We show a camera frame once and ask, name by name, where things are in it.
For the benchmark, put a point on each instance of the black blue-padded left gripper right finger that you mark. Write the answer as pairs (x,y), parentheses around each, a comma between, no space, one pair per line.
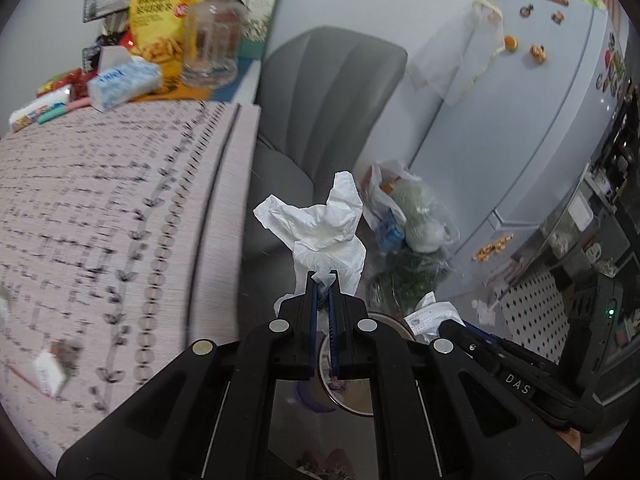
(437,414)

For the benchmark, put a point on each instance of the teal pen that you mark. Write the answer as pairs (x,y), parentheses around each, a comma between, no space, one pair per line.
(54,112)

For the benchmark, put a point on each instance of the small white paper packet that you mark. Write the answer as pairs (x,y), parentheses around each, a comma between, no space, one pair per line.
(51,376)

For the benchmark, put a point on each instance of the white trash bag roll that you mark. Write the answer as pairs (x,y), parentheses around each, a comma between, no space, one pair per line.
(29,113)

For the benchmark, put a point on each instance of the plastic bags of groceries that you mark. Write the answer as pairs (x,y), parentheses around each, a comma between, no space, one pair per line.
(413,232)

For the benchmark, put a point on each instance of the pink pen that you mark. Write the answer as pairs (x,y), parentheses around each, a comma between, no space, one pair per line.
(76,105)

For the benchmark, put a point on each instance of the white tissue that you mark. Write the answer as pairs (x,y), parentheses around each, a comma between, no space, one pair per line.
(321,238)

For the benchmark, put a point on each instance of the round beige trash bin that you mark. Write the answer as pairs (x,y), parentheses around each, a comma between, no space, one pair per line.
(362,366)

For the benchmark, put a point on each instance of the teal green box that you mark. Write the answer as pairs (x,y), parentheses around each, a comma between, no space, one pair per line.
(256,28)

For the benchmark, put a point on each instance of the clear plastic jar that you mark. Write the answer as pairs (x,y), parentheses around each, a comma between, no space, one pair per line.
(212,36)

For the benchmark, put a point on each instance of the red snack tube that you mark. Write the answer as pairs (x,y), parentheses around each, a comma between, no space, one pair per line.
(77,79)

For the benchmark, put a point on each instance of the black electronic device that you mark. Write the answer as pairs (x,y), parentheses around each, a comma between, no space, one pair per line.
(562,394)

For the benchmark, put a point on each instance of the white refrigerator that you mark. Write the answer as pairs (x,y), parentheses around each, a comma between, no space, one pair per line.
(505,155)

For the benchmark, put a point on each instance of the grey upholstered chair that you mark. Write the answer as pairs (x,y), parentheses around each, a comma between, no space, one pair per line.
(321,94)

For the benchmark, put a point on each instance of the yellow chips bag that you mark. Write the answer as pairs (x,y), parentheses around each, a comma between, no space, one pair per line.
(157,30)

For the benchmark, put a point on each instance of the black wire mesh rack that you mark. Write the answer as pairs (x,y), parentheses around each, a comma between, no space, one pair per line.
(95,9)

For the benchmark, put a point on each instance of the blue white tissue pack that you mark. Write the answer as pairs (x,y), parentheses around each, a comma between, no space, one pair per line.
(121,78)

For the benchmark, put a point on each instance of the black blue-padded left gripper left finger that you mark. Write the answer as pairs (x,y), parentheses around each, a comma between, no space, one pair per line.
(207,413)

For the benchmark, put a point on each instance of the white perforated panel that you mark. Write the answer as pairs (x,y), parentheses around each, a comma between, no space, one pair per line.
(535,315)

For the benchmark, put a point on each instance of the patterned pink tablecloth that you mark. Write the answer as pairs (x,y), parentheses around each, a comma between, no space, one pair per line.
(121,241)

